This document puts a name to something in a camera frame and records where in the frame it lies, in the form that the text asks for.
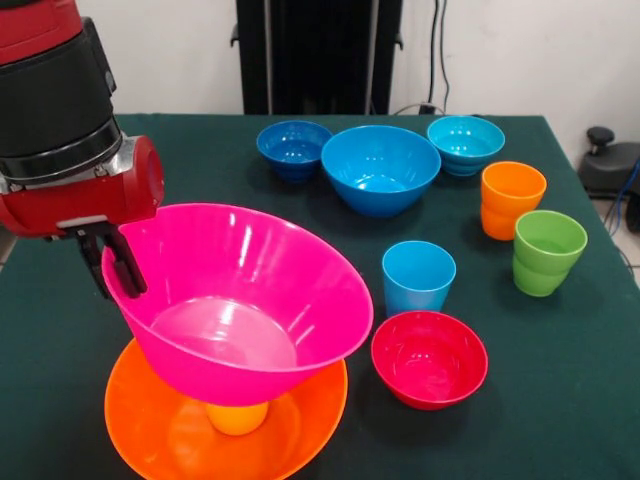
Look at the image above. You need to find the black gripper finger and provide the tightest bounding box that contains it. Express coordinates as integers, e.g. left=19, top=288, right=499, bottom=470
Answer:
left=73, top=230, right=110, bottom=300
left=102, top=227, right=149, bottom=300

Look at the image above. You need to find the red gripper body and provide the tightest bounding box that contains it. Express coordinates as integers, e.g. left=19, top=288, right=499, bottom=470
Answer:
left=0, top=134, right=167, bottom=241

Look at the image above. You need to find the large magenta bowl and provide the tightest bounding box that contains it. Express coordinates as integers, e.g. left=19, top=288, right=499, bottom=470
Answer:
left=101, top=202, right=375, bottom=408

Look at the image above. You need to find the large orange bowl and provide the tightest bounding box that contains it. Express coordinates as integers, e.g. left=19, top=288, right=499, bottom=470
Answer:
left=103, top=337, right=350, bottom=480

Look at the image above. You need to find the yellow cup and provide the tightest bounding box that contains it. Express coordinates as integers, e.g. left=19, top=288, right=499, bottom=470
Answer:
left=204, top=399, right=270, bottom=437

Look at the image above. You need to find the small dark blue bowl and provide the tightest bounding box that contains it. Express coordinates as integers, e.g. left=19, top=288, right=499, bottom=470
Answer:
left=255, top=119, right=335, bottom=184

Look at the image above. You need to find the black column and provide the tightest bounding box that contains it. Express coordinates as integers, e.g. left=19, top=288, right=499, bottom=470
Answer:
left=234, top=0, right=404, bottom=116

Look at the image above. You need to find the medium blue bowl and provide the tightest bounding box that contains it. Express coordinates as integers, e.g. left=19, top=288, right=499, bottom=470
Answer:
left=320, top=124, right=443, bottom=219

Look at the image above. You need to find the blue cup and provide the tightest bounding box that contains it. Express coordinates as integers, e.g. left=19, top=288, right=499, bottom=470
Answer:
left=382, top=240, right=458, bottom=319

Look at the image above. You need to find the small crimson bowl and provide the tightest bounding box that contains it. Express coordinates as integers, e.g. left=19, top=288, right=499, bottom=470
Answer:
left=370, top=310, right=490, bottom=412

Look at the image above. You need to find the small light blue bowl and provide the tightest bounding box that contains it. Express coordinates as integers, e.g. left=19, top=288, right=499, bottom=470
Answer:
left=426, top=114, right=507, bottom=178

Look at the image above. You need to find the orange cup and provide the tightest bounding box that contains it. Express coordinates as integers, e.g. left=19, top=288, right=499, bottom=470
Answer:
left=480, top=160, right=549, bottom=242

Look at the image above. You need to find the dark green table cloth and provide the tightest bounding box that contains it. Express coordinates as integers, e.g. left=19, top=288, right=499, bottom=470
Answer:
left=0, top=113, right=640, bottom=480

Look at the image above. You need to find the green cup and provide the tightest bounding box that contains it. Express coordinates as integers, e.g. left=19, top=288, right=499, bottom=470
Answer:
left=512, top=209, right=590, bottom=298

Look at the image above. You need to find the black stand base with knob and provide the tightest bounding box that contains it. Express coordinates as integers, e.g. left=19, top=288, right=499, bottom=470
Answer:
left=578, top=126, right=640, bottom=199

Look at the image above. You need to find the blue cable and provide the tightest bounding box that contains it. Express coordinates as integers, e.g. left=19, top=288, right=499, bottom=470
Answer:
left=603, top=158, right=640, bottom=239

